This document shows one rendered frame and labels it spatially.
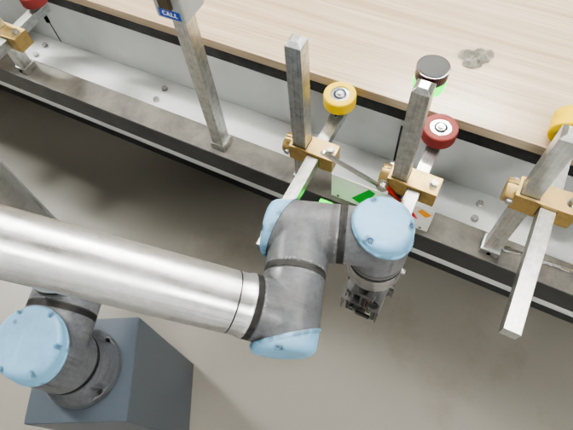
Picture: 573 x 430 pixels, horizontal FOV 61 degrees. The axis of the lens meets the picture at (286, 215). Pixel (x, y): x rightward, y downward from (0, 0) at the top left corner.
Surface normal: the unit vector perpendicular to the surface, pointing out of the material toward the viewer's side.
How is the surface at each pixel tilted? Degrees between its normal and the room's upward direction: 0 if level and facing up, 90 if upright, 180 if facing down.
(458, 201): 0
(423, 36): 0
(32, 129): 0
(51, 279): 59
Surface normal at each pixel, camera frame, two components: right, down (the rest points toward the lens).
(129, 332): -0.07, -0.48
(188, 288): 0.32, -0.11
